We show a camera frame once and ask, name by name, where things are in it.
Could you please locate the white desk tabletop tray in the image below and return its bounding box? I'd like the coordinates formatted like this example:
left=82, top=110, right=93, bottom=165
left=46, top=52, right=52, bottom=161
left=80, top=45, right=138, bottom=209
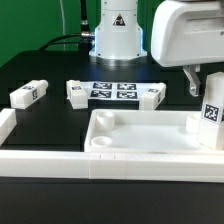
left=84, top=109, right=224, bottom=155

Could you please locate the black cable with connector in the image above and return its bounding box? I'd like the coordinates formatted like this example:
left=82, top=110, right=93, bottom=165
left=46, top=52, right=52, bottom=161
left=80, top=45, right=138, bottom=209
left=38, top=0, right=98, bottom=52

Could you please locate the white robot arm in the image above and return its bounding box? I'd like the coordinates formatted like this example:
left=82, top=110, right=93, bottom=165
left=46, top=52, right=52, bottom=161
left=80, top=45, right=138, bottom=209
left=89, top=0, right=224, bottom=97

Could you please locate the white thin cable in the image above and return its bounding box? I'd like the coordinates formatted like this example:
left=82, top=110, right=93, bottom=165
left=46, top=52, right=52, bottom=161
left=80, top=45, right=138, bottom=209
left=59, top=0, right=67, bottom=52

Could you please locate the fiducial marker sheet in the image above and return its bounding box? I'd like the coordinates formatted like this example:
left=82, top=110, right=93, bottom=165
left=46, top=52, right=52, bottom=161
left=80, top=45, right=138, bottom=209
left=81, top=81, right=155, bottom=101

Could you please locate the white U-shaped fence frame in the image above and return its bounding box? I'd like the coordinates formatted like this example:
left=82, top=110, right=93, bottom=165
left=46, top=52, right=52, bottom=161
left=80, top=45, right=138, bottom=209
left=0, top=108, right=224, bottom=184

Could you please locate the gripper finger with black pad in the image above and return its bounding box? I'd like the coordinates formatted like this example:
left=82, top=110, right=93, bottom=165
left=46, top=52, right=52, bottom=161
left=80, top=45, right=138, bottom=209
left=183, top=65, right=201, bottom=97

